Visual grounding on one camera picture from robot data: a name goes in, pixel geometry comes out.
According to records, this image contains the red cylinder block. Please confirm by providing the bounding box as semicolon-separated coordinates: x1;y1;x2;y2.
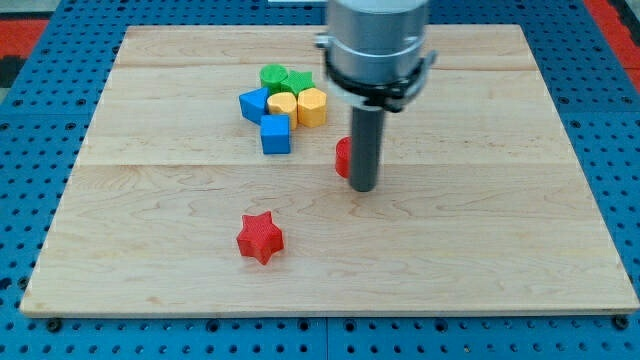
334;136;351;179

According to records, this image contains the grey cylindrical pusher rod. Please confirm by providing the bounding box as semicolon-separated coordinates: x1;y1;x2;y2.
349;107;385;192

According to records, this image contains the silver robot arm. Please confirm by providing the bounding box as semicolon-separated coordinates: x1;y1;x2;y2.
316;0;436;113

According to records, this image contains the blue cube block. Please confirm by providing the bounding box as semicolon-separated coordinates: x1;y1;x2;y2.
260;114;291;155

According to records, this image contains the yellow hexagon block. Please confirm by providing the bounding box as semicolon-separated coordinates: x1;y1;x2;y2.
298;88;327;128

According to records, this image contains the red star block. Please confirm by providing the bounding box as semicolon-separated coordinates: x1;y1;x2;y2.
236;211;284;265

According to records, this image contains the yellow heart block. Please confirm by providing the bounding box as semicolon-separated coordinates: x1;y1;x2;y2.
267;92;298;130

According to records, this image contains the blue triangle block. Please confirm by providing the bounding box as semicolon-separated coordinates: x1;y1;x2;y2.
238;87;269;126

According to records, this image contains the green star block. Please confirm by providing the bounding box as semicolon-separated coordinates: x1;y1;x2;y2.
281;70;315;97

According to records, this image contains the green cylinder block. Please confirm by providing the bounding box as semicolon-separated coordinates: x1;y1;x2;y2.
259;64;288;95

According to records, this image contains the wooden board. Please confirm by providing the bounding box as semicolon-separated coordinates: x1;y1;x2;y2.
20;25;639;318

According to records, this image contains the black clamp ring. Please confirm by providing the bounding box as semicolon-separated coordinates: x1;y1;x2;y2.
323;48;436;113

